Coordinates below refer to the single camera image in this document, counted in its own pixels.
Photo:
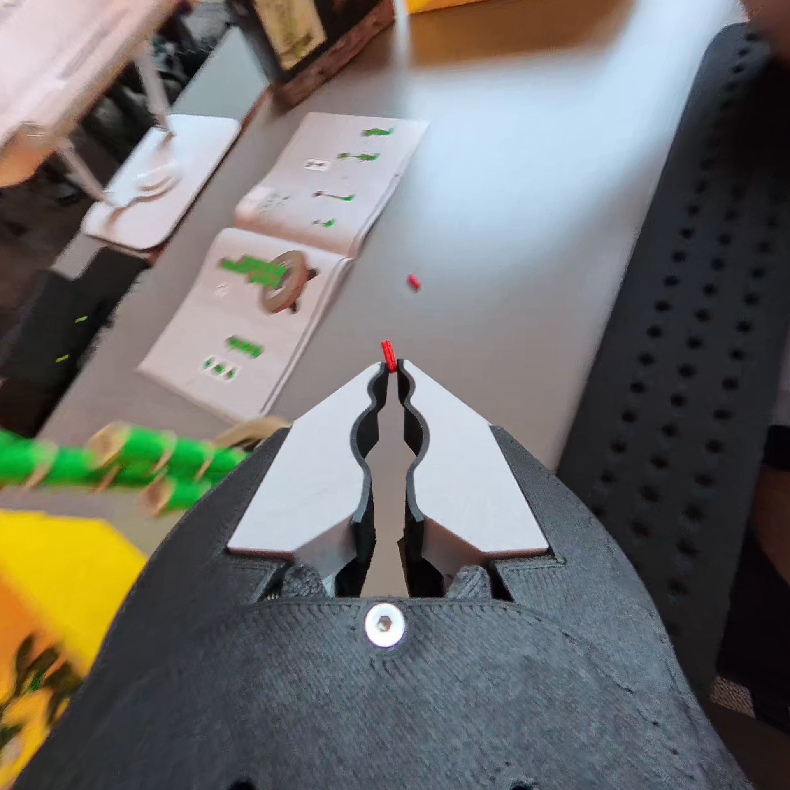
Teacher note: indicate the open lego instruction booklet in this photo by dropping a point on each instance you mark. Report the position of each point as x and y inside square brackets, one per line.
[185, 370]

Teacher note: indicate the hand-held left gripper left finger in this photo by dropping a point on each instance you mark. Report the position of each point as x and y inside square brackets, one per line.
[296, 487]

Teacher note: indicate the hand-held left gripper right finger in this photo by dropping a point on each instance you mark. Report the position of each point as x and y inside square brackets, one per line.
[475, 487]

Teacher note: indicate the black electronic box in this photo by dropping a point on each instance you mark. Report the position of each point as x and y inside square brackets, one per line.
[49, 321]

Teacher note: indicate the printed task instruction sheet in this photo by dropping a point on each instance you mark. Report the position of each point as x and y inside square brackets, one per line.
[62, 49]

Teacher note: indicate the white and wooden document stand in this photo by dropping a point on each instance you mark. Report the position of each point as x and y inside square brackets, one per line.
[185, 160]

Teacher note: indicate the green bamboo lego model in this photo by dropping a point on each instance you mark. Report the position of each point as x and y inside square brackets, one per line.
[74, 463]

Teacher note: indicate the black lego set box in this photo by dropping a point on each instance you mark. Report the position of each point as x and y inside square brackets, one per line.
[345, 37]

